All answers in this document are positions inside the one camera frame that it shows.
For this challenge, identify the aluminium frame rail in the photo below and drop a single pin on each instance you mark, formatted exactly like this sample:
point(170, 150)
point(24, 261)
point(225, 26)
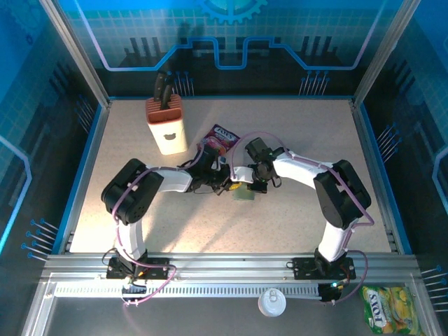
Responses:
point(227, 266)

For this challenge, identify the yellow green candy bag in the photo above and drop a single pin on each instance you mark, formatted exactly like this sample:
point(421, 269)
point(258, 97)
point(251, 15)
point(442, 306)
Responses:
point(388, 309)

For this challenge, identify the cream knife block bear emblem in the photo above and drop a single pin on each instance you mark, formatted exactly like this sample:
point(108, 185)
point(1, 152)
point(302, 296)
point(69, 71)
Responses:
point(168, 140)

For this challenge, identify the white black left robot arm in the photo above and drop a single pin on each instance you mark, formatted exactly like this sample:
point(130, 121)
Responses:
point(171, 182)

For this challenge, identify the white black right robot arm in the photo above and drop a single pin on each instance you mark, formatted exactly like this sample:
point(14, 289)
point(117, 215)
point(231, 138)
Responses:
point(304, 171)

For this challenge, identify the white round can lid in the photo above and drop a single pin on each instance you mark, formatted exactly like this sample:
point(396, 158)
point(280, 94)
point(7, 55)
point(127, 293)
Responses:
point(272, 302)

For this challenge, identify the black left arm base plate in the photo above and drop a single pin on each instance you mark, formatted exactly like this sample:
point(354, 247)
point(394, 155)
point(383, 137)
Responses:
point(159, 264)

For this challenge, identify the purple candy bag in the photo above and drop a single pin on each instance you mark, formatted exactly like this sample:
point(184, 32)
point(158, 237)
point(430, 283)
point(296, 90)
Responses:
point(220, 138)

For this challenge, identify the clear plastic case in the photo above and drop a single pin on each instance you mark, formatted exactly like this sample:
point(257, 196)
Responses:
point(245, 196)

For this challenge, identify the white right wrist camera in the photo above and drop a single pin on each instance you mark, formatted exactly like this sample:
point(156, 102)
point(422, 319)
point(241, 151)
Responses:
point(241, 175)

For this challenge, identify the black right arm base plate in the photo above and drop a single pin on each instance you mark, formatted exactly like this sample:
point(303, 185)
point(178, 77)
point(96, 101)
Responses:
point(304, 267)

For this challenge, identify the aluminium frame post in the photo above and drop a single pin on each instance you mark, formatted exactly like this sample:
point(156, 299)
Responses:
point(73, 52)
point(381, 52)

